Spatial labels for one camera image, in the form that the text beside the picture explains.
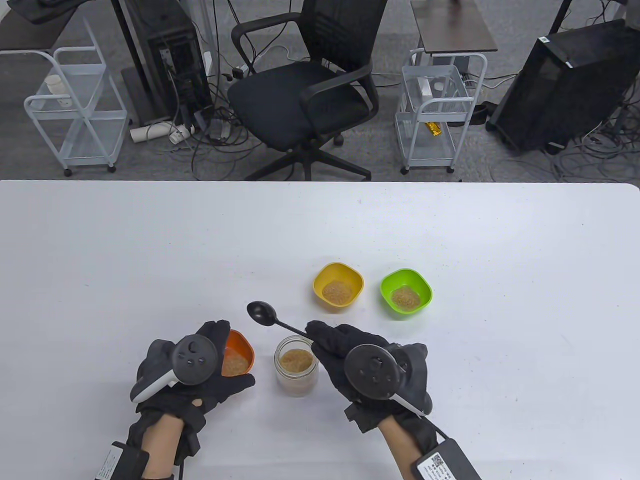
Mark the person's left hand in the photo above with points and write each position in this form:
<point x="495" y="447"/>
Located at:
<point x="217" y="332"/>

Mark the person's right hand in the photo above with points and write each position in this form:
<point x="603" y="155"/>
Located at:
<point x="335" y="350"/>

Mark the orange plastic dish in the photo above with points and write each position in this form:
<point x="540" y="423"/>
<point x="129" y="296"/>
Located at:
<point x="240" y="345"/>

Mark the brown sugar granules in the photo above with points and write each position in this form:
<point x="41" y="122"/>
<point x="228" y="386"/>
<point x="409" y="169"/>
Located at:
<point x="337" y="292"/>
<point x="296" y="361"/>
<point x="406" y="297"/>
<point x="235" y="365"/>

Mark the clear glass jar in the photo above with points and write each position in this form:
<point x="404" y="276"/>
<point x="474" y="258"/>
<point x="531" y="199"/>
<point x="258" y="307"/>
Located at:
<point x="296" y="386"/>

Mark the yellow plastic dish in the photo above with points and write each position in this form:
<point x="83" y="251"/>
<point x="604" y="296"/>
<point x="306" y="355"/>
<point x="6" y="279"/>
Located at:
<point x="325" y="277"/>

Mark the green plastic dish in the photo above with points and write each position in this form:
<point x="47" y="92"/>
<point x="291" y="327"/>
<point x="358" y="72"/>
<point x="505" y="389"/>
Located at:
<point x="395" y="280"/>

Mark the person's right forearm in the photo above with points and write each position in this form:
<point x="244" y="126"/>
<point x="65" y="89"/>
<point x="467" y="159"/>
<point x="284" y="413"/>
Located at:
<point x="402" y="445"/>

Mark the person's left forearm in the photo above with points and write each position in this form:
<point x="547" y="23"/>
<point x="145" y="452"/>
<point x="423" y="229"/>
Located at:
<point x="162" y="447"/>

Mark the black grey tracking controller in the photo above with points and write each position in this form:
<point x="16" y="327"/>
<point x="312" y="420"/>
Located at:
<point x="195" y="360"/>
<point x="372" y="372"/>

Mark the black wrist sensor box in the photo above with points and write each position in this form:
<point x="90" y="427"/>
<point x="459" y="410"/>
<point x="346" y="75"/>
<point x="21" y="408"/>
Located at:
<point x="120" y="462"/>
<point x="447" y="462"/>

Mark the white rolled tube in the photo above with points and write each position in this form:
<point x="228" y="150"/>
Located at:
<point x="150" y="132"/>

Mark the gold snack packet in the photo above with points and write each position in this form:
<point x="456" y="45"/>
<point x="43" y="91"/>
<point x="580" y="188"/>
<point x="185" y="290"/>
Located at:
<point x="434" y="129"/>

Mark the black office chair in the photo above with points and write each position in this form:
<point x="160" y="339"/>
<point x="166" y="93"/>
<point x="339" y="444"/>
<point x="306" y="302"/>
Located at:
<point x="295" y="100"/>

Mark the black computer tower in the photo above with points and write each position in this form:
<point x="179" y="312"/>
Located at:
<point x="165" y="30"/>
<point x="560" y="90"/>

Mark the brown wooden side table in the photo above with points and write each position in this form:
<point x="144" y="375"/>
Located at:
<point x="455" y="30"/>

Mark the dark desk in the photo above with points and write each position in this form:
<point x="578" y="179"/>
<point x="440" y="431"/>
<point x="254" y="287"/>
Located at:
<point x="25" y="37"/>

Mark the black metal stand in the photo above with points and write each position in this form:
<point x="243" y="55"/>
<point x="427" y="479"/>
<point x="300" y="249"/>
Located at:
<point x="560" y="15"/>

